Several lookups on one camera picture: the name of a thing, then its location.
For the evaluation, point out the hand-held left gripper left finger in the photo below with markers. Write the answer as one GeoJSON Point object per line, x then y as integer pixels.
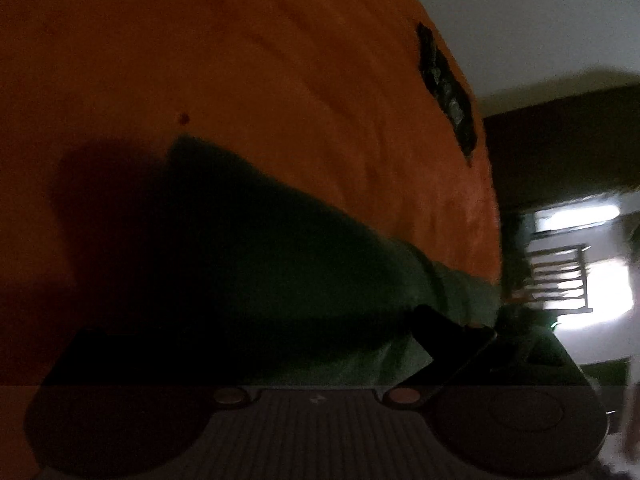
{"type": "Point", "coordinates": [195, 335]}

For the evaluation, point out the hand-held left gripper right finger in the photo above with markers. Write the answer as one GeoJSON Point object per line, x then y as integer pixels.
{"type": "Point", "coordinates": [442, 332]}

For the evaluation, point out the dark green fleece jacket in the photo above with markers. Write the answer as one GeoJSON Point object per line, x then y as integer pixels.
{"type": "Point", "coordinates": [310, 260]}

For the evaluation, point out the wooden slatted chair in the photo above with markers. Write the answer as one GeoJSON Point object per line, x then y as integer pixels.
{"type": "Point", "coordinates": [557, 275]}

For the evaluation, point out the dark wooden wardrobe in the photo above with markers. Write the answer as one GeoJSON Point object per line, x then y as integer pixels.
{"type": "Point", "coordinates": [565, 155]}

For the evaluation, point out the dark patterned cloth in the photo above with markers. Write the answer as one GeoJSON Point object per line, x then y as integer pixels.
{"type": "Point", "coordinates": [447, 95]}

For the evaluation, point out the orange bed blanket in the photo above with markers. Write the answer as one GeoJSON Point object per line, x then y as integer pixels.
{"type": "Point", "coordinates": [250, 60]}

